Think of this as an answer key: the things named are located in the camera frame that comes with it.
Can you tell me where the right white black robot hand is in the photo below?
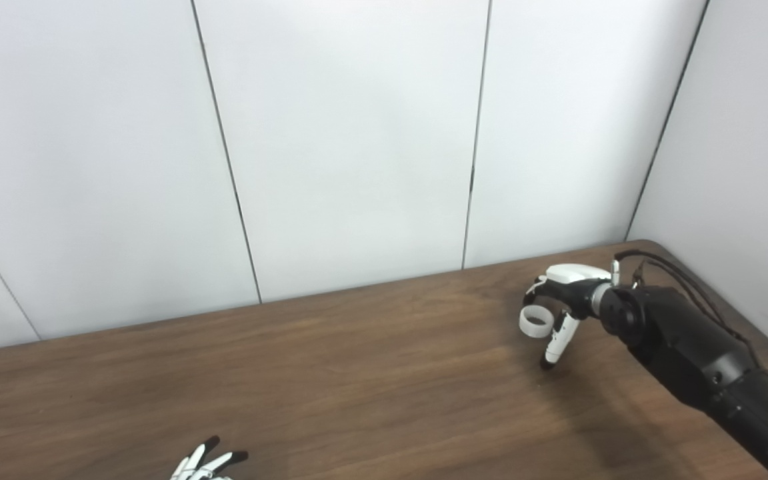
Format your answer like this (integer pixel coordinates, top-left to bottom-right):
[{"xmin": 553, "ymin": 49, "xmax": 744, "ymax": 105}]
[{"xmin": 523, "ymin": 264, "xmax": 618, "ymax": 371}]

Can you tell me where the white plastic ring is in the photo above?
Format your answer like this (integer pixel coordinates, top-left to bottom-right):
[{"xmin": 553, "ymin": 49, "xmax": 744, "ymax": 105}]
[{"xmin": 519, "ymin": 305, "xmax": 553, "ymax": 339}]

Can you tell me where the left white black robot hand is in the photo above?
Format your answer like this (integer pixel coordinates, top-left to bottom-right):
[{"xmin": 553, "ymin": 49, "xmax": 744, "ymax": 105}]
[{"xmin": 169, "ymin": 436, "xmax": 249, "ymax": 480}]

